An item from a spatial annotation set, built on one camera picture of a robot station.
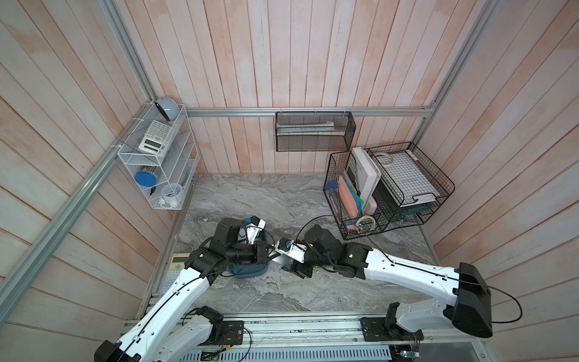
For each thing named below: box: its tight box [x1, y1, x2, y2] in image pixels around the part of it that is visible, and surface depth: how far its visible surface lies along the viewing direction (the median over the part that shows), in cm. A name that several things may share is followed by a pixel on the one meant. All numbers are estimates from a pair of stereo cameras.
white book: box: [351, 147, 383, 214], surface depth 92 cm
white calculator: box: [137, 119, 175, 158], surface depth 78 cm
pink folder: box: [337, 175, 359, 219], surface depth 103 cm
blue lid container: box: [134, 171, 157, 188], surface depth 78 cm
